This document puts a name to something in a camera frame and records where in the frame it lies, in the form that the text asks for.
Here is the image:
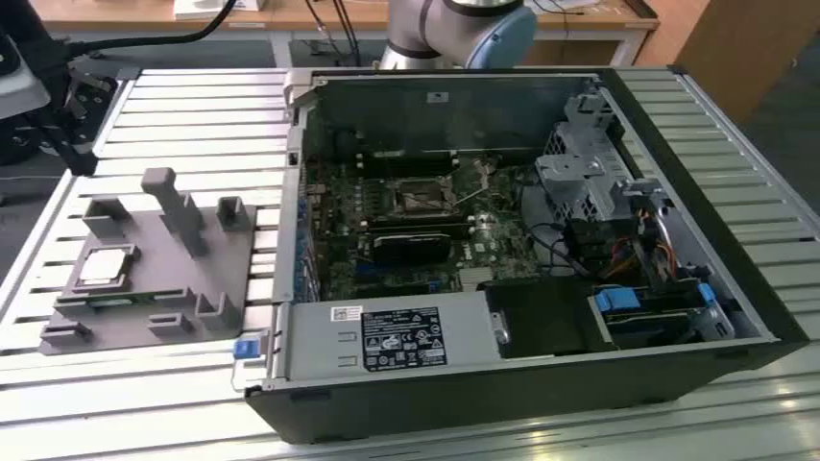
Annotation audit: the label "green RAM stick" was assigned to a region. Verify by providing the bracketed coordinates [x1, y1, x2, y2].
[85, 293, 159, 306]

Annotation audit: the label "black plastic shroud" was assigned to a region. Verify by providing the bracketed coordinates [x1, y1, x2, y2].
[483, 278, 617, 359]

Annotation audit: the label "grey parts rack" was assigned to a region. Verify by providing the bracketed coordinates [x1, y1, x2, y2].
[37, 166, 261, 357]

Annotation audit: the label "silver metal drive cage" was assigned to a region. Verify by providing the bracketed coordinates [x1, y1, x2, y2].
[533, 93, 663, 223]

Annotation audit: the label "blue case latch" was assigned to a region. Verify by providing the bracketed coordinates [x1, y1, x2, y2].
[232, 338, 268, 361]

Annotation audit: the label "black RAM slot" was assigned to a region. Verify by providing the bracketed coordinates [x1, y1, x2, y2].
[367, 216, 473, 229]
[367, 225, 473, 237]

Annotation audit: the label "black graphics card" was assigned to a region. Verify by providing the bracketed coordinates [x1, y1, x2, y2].
[369, 232, 453, 266]

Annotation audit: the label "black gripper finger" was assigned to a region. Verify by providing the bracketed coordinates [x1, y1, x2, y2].
[65, 58, 123, 121]
[39, 117, 99, 177]

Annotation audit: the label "blue disk carrier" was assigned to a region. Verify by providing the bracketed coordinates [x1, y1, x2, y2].
[592, 285, 641, 319]

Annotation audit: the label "silver square CPU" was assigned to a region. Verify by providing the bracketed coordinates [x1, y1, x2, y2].
[75, 248, 135, 288]

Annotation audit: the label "hanging black cables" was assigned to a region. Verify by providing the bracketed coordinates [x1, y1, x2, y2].
[303, 0, 361, 63]

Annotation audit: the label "CPU socket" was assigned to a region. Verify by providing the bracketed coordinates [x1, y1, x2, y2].
[392, 177, 460, 217]

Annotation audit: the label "small silver heat sink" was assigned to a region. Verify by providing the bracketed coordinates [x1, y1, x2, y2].
[459, 268, 499, 290]

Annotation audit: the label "black open PC case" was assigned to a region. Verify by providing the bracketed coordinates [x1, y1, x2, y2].
[243, 64, 809, 446]

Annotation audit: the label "white box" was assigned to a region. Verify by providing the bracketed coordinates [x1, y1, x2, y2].
[173, 0, 268, 22]

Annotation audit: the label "brown wooden cabinet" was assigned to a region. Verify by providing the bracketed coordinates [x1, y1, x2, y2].
[640, 0, 820, 127]

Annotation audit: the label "black wire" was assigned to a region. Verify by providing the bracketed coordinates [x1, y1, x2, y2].
[523, 221, 605, 280]

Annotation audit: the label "grey power supply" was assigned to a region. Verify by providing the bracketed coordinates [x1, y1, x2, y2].
[279, 292, 503, 381]

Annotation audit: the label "metal socket cover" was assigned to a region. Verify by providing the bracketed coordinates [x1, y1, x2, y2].
[451, 152, 503, 196]

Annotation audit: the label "coloured wire bundle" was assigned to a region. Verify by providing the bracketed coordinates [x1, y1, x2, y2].
[601, 237, 681, 285]

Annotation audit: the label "green motherboard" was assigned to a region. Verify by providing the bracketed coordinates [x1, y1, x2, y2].
[299, 157, 547, 303]

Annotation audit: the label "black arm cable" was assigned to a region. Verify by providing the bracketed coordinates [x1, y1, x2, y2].
[61, 0, 236, 60]

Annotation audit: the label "wooden desk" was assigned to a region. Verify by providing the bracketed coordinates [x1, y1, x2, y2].
[37, 0, 661, 68]

